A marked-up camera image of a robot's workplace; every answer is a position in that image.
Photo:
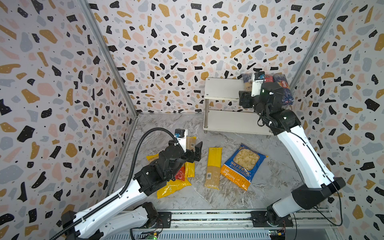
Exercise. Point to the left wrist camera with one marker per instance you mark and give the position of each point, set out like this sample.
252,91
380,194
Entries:
181,136

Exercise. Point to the yellow spaghetti pack barcode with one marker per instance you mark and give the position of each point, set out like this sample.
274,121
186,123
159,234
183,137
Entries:
190,167

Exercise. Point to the yellow spaghetti pack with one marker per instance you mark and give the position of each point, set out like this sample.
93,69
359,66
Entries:
213,168

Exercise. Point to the blue orange orecchiette bag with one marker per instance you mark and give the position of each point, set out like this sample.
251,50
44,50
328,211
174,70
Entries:
242,166

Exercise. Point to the white two-tier shelf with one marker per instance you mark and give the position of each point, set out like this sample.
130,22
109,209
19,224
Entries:
241,122

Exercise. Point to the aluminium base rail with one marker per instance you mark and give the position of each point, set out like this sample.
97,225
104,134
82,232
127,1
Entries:
220,225

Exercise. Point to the red spaghetti pack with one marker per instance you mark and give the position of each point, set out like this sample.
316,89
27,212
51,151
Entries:
181,174
269,78

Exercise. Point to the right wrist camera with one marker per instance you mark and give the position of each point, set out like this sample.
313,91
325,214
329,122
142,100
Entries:
257,81

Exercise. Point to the yellow pasta bag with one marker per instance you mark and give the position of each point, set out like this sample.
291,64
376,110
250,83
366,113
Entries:
172,187

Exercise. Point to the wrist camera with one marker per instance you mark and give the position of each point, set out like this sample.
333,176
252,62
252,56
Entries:
181,136
257,81

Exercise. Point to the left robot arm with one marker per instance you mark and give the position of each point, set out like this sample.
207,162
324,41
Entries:
126,209

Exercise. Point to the dark blue clear spaghetti pack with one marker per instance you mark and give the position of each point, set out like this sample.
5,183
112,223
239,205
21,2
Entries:
248,81

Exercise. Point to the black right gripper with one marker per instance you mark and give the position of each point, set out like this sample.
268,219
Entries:
250,98

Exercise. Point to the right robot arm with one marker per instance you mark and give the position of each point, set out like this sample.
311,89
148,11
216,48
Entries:
319,182

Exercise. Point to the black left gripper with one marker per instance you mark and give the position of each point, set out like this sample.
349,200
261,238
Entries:
192,157

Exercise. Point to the blue Barilla spaghetti pack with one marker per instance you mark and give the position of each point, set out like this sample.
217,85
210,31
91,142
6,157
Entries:
282,81

